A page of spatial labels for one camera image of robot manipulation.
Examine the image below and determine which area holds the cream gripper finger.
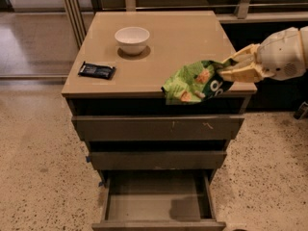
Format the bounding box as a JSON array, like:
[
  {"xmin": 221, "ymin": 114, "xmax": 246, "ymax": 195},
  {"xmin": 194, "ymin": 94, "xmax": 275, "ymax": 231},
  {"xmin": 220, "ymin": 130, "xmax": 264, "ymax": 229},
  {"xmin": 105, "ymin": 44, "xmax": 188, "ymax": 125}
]
[
  {"xmin": 231, "ymin": 44, "xmax": 259, "ymax": 67},
  {"xmin": 218, "ymin": 63, "xmax": 274, "ymax": 83}
]

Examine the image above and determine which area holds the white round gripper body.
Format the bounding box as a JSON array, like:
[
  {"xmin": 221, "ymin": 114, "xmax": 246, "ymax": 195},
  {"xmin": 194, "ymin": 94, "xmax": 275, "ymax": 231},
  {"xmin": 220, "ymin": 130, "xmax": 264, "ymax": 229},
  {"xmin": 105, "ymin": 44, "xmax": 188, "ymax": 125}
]
[{"xmin": 257, "ymin": 27, "xmax": 304, "ymax": 81}]

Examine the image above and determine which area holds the black snack bar wrapper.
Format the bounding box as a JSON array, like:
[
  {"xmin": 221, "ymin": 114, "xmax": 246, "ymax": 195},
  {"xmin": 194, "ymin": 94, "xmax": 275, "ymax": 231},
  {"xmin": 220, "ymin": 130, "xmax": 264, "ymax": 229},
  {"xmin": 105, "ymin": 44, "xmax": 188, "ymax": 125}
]
[{"xmin": 78, "ymin": 62, "xmax": 116, "ymax": 80}]

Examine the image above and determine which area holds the tan drawer cabinet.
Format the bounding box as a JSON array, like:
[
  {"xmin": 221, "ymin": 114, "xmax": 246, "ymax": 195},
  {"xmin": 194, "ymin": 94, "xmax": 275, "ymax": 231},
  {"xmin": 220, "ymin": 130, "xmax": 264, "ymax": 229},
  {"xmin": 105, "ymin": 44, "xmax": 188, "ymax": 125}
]
[{"xmin": 61, "ymin": 11, "xmax": 258, "ymax": 185}]

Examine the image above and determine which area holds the dark object on floor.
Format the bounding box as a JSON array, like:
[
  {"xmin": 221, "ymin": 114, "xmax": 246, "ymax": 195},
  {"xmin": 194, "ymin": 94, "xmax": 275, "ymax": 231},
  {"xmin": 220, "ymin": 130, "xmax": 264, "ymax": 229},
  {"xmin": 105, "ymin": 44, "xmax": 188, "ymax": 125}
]
[{"xmin": 294, "ymin": 102, "xmax": 308, "ymax": 119}]

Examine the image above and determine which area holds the white ceramic bowl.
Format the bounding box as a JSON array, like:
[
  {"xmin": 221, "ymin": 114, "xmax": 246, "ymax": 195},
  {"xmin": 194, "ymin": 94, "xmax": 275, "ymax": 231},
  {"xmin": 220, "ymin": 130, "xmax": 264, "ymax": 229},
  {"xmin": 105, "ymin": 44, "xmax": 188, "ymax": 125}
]
[{"xmin": 115, "ymin": 27, "xmax": 150, "ymax": 55}]

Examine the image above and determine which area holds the top grey drawer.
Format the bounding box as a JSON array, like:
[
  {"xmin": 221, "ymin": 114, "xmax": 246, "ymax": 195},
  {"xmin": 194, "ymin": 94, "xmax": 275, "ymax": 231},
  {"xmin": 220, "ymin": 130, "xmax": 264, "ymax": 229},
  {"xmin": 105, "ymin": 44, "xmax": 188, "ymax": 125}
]
[{"xmin": 72, "ymin": 115, "xmax": 244, "ymax": 141}]

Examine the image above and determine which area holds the open bottom grey drawer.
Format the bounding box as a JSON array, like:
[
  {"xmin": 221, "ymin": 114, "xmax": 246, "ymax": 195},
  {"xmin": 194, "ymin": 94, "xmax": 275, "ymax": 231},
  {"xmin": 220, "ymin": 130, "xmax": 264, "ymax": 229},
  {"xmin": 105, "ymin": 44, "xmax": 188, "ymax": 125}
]
[{"xmin": 92, "ymin": 170, "xmax": 226, "ymax": 231}]

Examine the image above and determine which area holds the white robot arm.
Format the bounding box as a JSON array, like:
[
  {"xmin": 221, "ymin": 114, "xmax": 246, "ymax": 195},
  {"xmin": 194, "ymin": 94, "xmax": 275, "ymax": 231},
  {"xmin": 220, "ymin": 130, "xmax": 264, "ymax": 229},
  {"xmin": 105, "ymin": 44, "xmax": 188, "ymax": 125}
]
[{"xmin": 218, "ymin": 27, "xmax": 308, "ymax": 83}]

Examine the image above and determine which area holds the middle grey drawer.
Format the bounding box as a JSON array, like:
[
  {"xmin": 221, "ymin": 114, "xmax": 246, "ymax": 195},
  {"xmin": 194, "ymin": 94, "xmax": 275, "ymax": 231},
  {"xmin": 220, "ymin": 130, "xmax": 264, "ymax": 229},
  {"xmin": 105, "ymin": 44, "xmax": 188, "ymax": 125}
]
[{"xmin": 89, "ymin": 151, "xmax": 226, "ymax": 170}]

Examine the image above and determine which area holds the green rice chip bag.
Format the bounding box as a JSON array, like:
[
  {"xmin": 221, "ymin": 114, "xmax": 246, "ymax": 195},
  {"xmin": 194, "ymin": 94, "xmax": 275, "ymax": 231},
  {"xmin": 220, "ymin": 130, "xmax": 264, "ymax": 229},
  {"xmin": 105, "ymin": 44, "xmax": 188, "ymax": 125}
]
[{"xmin": 162, "ymin": 59, "xmax": 236, "ymax": 105}]

